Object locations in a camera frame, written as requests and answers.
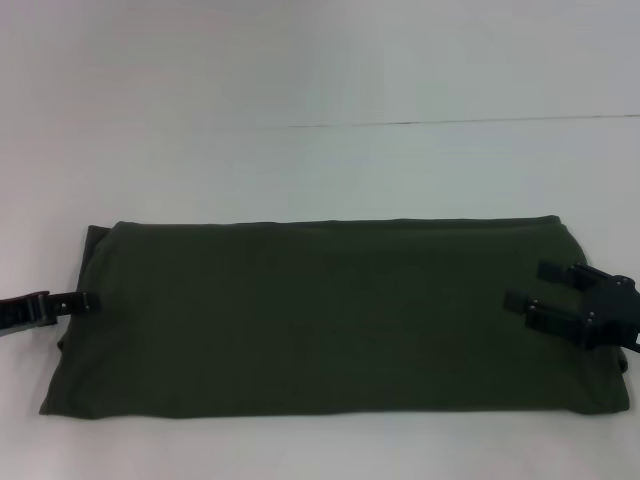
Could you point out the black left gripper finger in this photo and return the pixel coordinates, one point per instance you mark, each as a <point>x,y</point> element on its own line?
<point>25,322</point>
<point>60,304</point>

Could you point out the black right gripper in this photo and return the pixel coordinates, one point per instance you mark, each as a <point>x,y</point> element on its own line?
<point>617,312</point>

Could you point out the dark green printed t-shirt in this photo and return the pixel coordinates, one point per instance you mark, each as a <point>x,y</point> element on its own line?
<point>320,320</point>

